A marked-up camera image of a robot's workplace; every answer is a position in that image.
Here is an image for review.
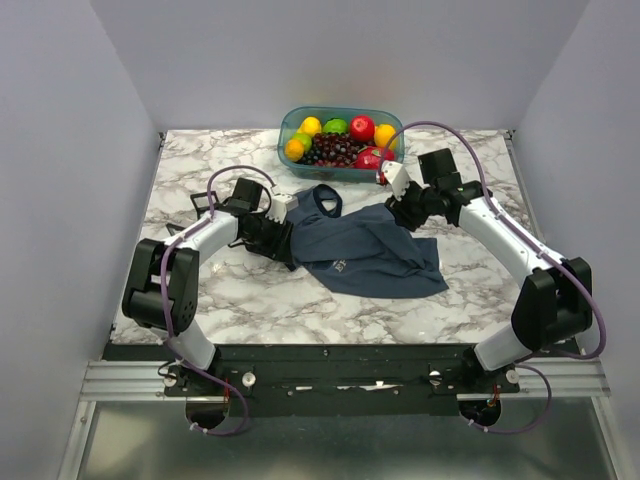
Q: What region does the yellow lemon right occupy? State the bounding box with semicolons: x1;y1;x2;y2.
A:
374;124;397;150

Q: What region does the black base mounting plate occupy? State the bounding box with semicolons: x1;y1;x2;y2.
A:
99;344;562;425

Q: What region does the yellow lemon left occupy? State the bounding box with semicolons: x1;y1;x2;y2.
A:
298;116;323;137

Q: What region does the red pomegranate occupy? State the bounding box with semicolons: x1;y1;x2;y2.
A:
353;146;395;170

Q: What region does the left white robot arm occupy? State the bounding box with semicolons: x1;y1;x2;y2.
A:
122;178;298;395

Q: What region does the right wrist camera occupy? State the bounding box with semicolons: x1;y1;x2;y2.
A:
376;160;411;200

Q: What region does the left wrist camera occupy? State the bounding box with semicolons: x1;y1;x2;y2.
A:
266;189;298;224

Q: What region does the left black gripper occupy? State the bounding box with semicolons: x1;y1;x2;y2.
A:
243;212;294;264

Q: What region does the green lime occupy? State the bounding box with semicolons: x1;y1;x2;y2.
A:
322;118;349;134

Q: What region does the light green fruit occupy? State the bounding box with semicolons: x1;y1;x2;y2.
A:
292;133;312;152

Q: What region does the teal plastic fruit container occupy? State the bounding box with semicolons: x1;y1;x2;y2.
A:
277;106;405;183

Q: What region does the black wire frame stand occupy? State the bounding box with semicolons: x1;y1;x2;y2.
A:
166;192;219;240

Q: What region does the orange fruit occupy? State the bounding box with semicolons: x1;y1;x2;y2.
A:
284;138;305;163

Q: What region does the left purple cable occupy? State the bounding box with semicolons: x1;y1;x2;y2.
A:
157;164;276;437

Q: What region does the aluminium rail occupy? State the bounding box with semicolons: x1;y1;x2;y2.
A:
80;357;611;402

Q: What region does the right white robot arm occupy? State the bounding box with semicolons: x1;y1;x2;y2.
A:
378;149;593;392

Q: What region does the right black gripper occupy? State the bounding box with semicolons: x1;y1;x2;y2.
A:
384;175;438;233

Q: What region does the dark grape bunch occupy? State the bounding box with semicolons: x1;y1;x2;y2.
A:
298;133;369;168

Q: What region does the yellow lemon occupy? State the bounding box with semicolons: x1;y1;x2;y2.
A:
298;116;323;137
374;124;397;150

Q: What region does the blue printed tank top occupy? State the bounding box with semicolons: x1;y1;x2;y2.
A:
287;184;448;299

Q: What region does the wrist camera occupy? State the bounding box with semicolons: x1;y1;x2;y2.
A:
376;160;411;200
266;189;298;224

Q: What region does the red apple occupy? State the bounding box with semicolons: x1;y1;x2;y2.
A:
349;115;376;143

